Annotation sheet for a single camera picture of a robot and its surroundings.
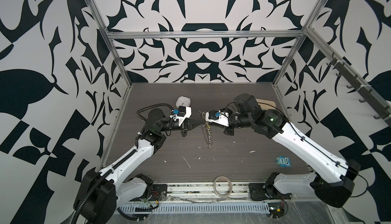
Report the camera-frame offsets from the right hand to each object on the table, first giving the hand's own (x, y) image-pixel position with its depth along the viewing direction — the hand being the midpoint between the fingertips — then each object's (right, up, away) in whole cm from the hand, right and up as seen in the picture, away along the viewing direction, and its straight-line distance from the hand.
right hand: (211, 120), depth 66 cm
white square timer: (-15, +8, +39) cm, 43 cm away
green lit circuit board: (+31, -42, +6) cm, 52 cm away
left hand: (-2, +2, -3) cm, 4 cm away
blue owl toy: (+41, -24, +16) cm, 50 cm away
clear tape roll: (+10, -33, +9) cm, 36 cm away
